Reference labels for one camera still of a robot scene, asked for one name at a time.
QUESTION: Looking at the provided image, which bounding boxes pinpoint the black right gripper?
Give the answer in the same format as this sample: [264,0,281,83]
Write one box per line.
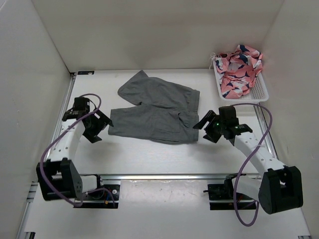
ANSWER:
[193,110,226,143]

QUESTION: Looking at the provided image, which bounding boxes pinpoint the grey shorts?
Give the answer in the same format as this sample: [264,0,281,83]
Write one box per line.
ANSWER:
[108,70,200,144]

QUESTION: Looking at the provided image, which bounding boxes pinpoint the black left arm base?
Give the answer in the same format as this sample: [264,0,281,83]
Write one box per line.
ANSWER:
[78,180,121,209]

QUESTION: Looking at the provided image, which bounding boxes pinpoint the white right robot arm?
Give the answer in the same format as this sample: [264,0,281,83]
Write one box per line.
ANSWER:
[195,106,304,215]

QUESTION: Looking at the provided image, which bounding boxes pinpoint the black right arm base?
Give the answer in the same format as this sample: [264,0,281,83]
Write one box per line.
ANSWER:
[203,179,256,211]

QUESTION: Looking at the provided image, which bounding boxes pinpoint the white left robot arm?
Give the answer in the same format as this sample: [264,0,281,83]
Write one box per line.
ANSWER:
[36,94,201,208]

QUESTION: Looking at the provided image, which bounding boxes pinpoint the pink patterned shorts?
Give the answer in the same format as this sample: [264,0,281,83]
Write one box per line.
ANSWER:
[212,44,263,100]

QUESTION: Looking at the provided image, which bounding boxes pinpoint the white plastic basket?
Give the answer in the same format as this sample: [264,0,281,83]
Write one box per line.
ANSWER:
[213,65,269,104]

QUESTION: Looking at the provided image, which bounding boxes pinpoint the black label sticker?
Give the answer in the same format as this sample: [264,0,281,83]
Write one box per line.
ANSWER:
[77,71,95,75]

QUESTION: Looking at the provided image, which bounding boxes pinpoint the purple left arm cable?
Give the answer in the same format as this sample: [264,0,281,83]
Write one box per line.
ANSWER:
[39,93,118,209]

